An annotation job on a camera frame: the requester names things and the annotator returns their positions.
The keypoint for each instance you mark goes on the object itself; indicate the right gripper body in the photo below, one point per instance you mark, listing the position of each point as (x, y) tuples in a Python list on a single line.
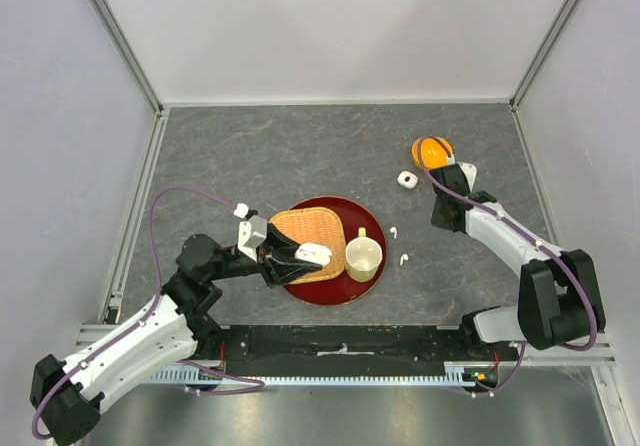
[(437, 218)]

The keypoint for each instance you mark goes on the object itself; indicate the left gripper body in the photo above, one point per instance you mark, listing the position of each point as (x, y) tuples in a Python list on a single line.
[(260, 264)]

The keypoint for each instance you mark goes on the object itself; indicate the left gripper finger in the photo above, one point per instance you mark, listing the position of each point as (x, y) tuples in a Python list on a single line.
[(280, 245), (288, 271)]

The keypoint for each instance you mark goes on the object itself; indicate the white oval charging case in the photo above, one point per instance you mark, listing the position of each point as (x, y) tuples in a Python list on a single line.
[(314, 253)]

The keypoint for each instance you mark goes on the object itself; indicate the white square earbud case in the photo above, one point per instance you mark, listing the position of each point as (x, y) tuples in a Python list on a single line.
[(407, 180)]

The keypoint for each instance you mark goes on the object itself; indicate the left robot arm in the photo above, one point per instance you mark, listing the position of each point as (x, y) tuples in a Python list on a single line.
[(69, 395)]

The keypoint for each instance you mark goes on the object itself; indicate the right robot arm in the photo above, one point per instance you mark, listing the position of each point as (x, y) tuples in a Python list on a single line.
[(559, 301)]

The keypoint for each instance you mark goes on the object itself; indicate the woven bamboo basket plate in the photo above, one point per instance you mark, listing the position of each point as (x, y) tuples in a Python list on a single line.
[(319, 225)]

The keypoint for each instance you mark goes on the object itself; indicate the red round tray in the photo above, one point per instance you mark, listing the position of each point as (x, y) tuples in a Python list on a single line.
[(342, 289)]

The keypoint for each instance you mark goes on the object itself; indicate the orange bowl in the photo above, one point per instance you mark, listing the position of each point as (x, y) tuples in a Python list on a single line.
[(432, 153)]

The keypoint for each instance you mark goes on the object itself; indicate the cream mug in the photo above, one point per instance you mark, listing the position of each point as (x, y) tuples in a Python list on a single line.
[(363, 256)]

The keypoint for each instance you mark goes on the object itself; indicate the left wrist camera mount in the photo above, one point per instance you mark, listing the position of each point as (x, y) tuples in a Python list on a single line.
[(251, 234)]

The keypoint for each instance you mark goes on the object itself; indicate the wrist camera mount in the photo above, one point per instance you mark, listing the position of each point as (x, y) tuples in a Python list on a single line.
[(251, 234), (469, 170)]

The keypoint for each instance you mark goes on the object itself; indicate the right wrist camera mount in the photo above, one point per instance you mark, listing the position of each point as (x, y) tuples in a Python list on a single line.
[(469, 170)]

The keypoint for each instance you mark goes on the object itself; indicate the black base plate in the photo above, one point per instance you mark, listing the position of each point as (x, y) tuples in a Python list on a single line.
[(346, 351)]

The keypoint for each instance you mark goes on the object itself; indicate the grey cable duct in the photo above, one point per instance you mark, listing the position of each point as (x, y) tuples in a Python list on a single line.
[(182, 374)]

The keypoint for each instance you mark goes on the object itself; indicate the right aluminium frame post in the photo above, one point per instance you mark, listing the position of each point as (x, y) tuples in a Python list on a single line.
[(543, 52)]

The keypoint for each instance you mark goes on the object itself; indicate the aluminium frame post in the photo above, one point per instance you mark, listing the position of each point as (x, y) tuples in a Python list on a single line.
[(117, 35), (543, 52)]

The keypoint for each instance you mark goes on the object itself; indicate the left aluminium frame post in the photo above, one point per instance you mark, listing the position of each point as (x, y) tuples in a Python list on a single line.
[(117, 35)]

